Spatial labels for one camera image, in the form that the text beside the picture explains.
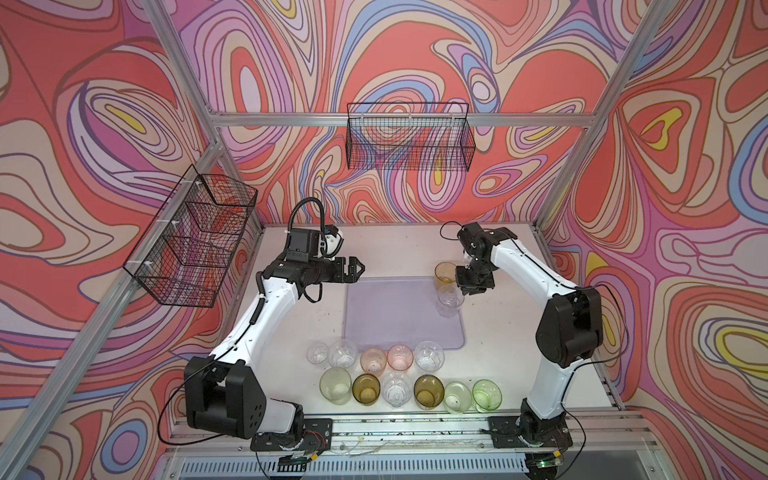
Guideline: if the small clear cup far left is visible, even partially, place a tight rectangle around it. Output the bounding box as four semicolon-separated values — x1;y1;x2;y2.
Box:
305;341;329;366

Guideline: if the black wire basket back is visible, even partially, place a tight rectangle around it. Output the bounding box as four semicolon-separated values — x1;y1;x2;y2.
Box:
345;100;476;172

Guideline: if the lilac plastic tray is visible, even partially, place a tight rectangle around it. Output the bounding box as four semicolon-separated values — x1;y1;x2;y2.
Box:
343;277;465;350

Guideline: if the black wire basket left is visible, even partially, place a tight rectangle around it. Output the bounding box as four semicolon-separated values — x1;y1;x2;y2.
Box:
123;166;258;308

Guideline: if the pale green cup front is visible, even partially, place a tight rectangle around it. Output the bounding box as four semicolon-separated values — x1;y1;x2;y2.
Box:
443;381;473;414

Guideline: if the amber cup right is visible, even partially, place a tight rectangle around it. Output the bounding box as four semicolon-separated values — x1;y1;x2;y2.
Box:
413;374;445;410

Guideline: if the amber cup left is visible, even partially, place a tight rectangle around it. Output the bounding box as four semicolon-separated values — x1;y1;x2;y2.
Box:
352;373;381;406

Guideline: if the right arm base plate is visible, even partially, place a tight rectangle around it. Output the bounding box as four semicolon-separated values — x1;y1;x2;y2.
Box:
487;415;573;450

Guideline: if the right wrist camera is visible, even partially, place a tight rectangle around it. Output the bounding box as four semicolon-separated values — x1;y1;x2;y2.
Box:
457;222;491;259

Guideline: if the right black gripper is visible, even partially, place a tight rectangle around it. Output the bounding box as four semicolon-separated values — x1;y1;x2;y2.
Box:
455;256;496;294

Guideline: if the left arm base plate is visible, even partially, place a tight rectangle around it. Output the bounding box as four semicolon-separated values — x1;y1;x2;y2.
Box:
250;417;333;454

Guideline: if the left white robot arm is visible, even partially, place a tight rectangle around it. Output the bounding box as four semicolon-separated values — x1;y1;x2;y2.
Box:
183;256;366;444

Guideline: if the yellow plastic cup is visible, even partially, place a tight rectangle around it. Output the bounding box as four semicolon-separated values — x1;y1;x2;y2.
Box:
434;261;457;289

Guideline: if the bright green cup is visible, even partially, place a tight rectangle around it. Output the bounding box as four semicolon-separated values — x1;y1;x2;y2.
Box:
472;379;503;412

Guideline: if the black wire basket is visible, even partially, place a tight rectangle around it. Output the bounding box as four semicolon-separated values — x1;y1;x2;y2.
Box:
123;166;258;308
345;100;476;172

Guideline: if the clear faceted cup back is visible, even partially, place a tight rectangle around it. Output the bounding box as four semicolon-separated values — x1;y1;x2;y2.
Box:
413;341;445;372

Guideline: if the pink cup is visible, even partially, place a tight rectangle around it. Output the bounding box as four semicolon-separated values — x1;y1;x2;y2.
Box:
387;344;414;372

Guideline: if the peach cup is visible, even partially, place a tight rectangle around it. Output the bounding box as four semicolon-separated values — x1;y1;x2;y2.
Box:
360;347;388;377

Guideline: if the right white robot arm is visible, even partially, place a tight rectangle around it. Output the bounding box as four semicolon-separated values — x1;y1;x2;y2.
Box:
455;223;603;446

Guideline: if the amber cup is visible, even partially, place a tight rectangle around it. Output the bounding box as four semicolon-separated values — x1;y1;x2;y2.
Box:
352;373;381;406
413;374;445;410

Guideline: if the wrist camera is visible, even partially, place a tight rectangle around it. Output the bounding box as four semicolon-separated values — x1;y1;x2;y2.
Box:
284;225;344;263
457;222;491;259

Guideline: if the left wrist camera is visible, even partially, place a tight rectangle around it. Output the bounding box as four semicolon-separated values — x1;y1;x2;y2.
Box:
284;225;344;263

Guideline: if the pale green large cup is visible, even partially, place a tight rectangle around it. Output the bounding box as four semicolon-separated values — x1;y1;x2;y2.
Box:
319;367;352;405

